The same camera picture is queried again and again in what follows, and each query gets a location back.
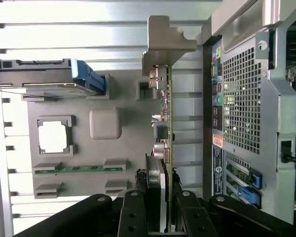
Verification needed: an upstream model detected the grey PC case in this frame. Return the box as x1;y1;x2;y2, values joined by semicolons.
196;0;296;227

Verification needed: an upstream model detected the green RAM stick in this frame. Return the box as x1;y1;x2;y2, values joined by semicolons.
34;165;125;174

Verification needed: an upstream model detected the dark service label sticker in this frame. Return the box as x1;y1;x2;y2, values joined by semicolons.
212;144;224;198

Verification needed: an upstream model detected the hard disk in blue caddy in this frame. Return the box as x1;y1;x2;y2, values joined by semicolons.
0;56;107;97

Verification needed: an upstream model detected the orange warning sticker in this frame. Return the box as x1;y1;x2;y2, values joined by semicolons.
212;133;224;149

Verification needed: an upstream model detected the grey plastic parts rack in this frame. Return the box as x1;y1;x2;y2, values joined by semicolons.
21;73;163;201

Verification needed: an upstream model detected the blue expansion slot latch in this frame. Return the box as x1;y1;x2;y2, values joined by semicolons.
248;171;262;190
238;186;260;207

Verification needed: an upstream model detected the silver CPU chip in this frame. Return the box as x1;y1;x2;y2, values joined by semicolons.
38;120;69;154

